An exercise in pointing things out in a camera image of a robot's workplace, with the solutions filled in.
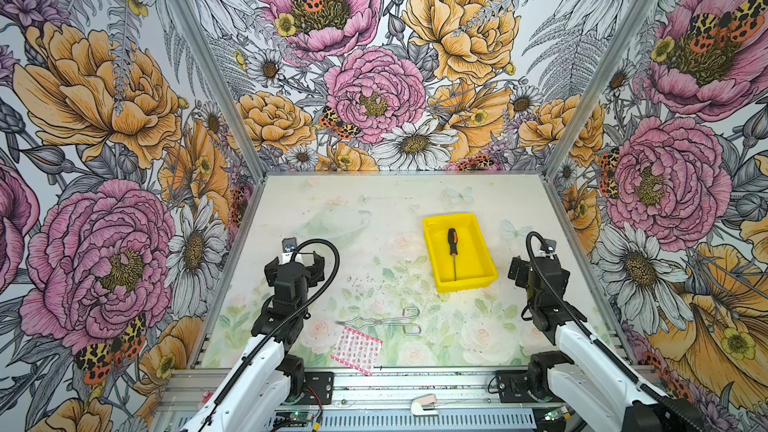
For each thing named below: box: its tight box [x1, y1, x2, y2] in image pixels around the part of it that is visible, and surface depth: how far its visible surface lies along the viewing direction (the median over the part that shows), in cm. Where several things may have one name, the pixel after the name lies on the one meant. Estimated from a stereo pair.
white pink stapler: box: [411, 394, 438, 415], surface depth 72 cm
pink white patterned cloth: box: [330, 326, 384, 376], surface depth 81 cm
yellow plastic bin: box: [423, 213, 499, 293], surface depth 99 cm
